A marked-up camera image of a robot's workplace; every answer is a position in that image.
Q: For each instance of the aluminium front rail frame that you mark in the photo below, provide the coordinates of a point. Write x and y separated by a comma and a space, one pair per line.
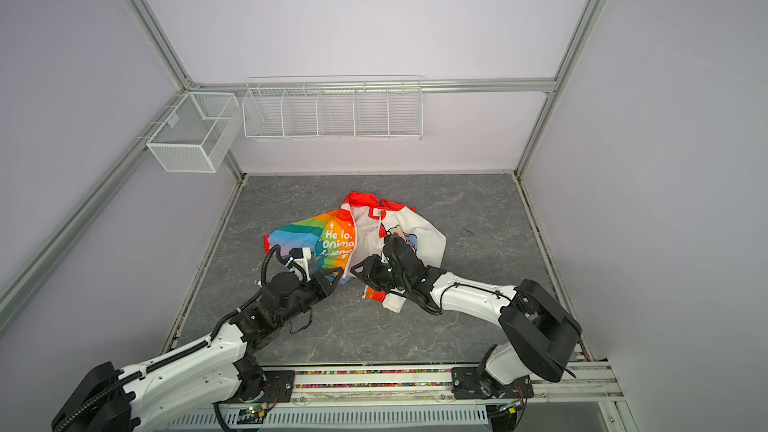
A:
397, 385

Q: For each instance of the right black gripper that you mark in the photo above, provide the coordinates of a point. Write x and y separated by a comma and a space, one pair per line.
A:
370, 274

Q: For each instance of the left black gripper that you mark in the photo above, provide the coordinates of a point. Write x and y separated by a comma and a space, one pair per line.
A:
325, 288

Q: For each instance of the colourful red white kids jacket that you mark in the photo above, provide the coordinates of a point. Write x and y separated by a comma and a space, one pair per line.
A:
356, 230

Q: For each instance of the long white wire basket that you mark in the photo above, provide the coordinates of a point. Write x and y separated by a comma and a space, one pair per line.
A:
333, 107

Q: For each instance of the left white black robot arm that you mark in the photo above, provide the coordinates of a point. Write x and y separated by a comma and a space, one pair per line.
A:
218, 367

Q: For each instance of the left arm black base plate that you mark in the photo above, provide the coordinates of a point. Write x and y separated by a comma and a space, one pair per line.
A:
270, 387

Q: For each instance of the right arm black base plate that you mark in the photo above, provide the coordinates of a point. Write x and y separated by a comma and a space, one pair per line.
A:
470, 383

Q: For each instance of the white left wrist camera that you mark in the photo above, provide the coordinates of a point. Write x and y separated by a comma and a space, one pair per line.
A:
300, 261

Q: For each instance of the white mesh box basket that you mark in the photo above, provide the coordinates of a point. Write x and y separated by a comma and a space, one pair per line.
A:
197, 133

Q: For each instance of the white vented cable duct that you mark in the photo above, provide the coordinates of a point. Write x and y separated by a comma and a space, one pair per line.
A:
348, 418

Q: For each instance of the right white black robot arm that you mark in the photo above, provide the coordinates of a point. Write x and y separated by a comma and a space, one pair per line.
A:
541, 335

